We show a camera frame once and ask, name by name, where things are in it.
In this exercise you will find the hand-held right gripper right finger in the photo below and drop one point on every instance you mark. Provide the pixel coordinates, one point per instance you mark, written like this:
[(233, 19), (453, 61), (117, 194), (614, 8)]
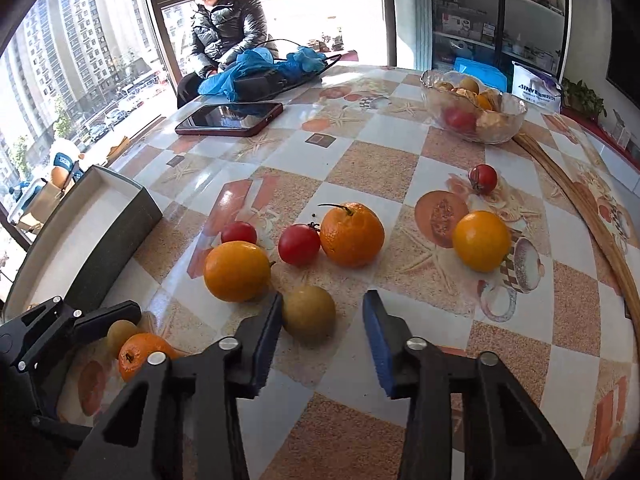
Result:
[(377, 345)]

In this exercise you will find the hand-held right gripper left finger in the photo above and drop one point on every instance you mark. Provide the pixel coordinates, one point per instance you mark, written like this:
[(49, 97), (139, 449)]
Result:
[(265, 345)]

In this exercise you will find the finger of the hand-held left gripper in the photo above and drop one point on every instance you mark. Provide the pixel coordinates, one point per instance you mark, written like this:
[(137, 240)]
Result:
[(65, 430), (100, 317)]

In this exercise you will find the small yellow-brown fruit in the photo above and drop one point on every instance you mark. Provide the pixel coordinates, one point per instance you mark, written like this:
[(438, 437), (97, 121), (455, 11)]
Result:
[(121, 335)]

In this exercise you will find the brown pear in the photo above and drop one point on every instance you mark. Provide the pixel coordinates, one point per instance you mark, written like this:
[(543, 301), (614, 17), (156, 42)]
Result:
[(310, 315)]

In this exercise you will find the small orange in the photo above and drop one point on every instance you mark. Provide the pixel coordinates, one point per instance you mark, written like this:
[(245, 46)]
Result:
[(484, 101), (140, 355)]

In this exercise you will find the grey cardboard box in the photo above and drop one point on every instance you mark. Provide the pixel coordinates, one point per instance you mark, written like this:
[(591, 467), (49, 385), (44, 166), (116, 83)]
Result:
[(115, 240)]

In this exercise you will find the large orange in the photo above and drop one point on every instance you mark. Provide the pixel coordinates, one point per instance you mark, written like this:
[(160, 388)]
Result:
[(481, 241), (236, 271)]

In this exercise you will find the glass bowl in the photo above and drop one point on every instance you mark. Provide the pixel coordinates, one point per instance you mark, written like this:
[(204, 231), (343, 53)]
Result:
[(505, 110)]

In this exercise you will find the red tomato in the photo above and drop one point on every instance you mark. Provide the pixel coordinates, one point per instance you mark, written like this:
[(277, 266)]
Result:
[(483, 178), (460, 119), (239, 233), (298, 245)]

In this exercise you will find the orange with long stem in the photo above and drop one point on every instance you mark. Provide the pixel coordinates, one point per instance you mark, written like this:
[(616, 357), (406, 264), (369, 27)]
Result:
[(351, 237)]

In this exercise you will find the tablet in red case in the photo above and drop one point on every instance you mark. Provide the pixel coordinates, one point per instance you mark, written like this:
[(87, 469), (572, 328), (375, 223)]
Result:
[(225, 116)]

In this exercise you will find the wooden strip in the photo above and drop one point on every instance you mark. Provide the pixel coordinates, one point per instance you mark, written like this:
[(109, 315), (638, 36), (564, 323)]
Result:
[(575, 195)]

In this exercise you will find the black bag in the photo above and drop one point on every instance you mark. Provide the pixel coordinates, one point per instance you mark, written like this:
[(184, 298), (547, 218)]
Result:
[(260, 85)]

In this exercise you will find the blue plastic bag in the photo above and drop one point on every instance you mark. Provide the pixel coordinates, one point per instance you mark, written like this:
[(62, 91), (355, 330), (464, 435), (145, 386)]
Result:
[(305, 60), (235, 77)]

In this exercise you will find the yellow pear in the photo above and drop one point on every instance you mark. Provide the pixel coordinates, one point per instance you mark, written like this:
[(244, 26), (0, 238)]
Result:
[(469, 85)]

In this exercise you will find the blue plastic stool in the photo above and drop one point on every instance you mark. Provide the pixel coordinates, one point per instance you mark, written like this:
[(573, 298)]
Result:
[(480, 72)]

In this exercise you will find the white printed bag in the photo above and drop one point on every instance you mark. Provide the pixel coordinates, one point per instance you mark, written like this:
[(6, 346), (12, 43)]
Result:
[(537, 87)]

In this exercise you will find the green potted plant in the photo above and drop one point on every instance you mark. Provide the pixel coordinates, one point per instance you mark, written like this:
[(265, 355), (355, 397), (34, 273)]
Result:
[(582, 94)]

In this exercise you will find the small white boxes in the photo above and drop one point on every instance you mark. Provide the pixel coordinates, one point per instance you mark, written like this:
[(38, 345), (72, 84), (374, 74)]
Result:
[(621, 130)]

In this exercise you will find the glass-door shelf cabinet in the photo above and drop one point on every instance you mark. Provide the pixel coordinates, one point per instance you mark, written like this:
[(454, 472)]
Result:
[(500, 10)]

